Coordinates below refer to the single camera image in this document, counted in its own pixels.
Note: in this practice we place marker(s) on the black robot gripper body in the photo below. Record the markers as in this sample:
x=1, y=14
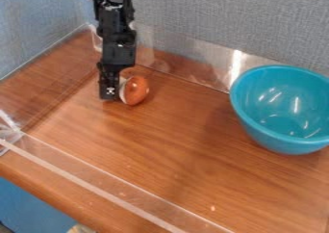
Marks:
x=118, y=47

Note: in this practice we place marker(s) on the clear acrylic barrier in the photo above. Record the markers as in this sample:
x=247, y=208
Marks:
x=195, y=60
x=23, y=44
x=131, y=198

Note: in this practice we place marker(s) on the clear acrylic back barrier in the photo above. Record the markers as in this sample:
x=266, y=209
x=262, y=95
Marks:
x=195, y=60

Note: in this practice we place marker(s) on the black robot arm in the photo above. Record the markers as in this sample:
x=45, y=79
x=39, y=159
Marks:
x=122, y=5

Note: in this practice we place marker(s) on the clear acrylic left barrier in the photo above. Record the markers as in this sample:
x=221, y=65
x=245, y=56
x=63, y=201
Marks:
x=23, y=44

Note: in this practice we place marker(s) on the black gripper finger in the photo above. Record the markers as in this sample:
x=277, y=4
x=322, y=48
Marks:
x=108, y=87

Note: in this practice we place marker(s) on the white brown toy mushroom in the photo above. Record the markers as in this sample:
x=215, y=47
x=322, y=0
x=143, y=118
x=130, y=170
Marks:
x=132, y=89

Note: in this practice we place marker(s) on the clear acrylic front barrier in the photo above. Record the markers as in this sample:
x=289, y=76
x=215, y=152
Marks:
x=131, y=198

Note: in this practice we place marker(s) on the clear acrylic left bracket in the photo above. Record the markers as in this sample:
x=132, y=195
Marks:
x=9, y=132

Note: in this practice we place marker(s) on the blue plastic bowl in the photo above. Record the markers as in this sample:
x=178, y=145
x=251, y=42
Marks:
x=281, y=102

